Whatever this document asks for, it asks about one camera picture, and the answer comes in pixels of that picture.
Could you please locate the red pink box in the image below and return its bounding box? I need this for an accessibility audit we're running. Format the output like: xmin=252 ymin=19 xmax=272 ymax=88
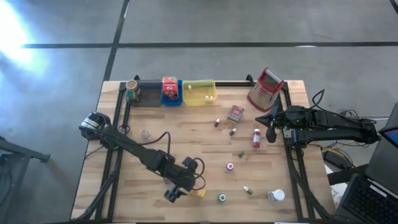
xmin=163 ymin=83 xmax=180 ymax=101

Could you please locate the dark grey plastic bin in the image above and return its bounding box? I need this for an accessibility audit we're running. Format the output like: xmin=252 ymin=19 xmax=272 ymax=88
xmin=125 ymin=79 xmax=163 ymax=108

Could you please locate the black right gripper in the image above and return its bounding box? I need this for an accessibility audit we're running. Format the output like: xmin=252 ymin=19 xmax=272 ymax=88
xmin=255 ymin=98 xmax=296 ymax=144

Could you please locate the white-lid clear jar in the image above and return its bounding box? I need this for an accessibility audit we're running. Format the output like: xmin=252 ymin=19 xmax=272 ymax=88
xmin=267 ymin=189 xmax=286 ymax=203

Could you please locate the green spice jar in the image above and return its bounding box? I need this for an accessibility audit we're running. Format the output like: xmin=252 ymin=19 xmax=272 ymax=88
xmin=126 ymin=90 xmax=140 ymax=103

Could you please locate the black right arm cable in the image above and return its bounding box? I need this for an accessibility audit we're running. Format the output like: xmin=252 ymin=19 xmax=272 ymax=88
xmin=310 ymin=89 xmax=326 ymax=110

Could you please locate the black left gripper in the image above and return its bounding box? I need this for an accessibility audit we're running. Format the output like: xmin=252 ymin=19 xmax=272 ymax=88
xmin=164 ymin=156 xmax=200 ymax=203

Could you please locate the red food colour bottle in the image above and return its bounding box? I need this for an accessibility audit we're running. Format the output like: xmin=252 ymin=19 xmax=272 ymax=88
xmin=252 ymin=127 xmax=261 ymax=149

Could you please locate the yellow plastic bin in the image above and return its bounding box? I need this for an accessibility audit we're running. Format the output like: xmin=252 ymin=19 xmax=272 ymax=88
xmin=182 ymin=79 xmax=218 ymax=106

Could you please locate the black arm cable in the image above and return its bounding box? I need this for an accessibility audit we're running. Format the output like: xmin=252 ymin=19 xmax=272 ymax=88
xmin=146 ymin=131 xmax=172 ymax=155
xmin=310 ymin=89 xmax=326 ymax=110

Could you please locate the small metal tin box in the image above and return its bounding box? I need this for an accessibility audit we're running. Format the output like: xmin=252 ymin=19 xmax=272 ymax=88
xmin=226 ymin=105 xmax=245 ymax=124

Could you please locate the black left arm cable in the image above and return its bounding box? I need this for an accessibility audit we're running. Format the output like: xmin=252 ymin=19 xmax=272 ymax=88
xmin=146 ymin=131 xmax=172 ymax=155

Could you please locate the laptop with blue screen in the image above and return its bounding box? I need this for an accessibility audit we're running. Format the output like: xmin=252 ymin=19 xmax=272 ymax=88
xmin=377 ymin=126 xmax=398 ymax=149

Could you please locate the red metal cheese grater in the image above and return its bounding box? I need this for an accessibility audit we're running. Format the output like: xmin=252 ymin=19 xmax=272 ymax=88
xmin=246 ymin=67 xmax=285 ymax=113

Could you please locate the black power brick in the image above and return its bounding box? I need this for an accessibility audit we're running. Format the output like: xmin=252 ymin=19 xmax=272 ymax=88
xmin=323 ymin=151 xmax=354 ymax=170

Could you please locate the blue plastic basket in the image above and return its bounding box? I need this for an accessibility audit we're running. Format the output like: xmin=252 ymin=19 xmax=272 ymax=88
xmin=160 ymin=79 xmax=184 ymax=107

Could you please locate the black laptop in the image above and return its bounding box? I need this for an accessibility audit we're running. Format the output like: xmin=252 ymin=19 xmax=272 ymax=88
xmin=335 ymin=104 xmax=398 ymax=224

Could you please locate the black side stand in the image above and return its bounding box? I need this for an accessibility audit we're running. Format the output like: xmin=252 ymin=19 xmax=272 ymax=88
xmin=0 ymin=135 xmax=50 ymax=224

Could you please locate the black aluminium table frame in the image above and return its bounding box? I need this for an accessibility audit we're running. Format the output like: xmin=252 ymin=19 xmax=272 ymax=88
xmin=70 ymin=74 xmax=335 ymax=223

